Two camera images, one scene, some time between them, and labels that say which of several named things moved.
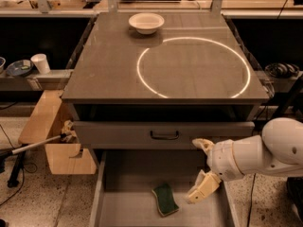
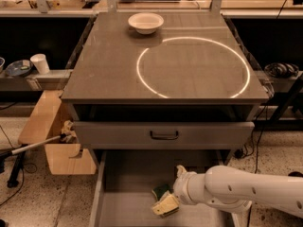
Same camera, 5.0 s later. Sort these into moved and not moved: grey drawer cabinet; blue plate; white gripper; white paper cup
Moved: white gripper
Not moved: grey drawer cabinet; white paper cup; blue plate
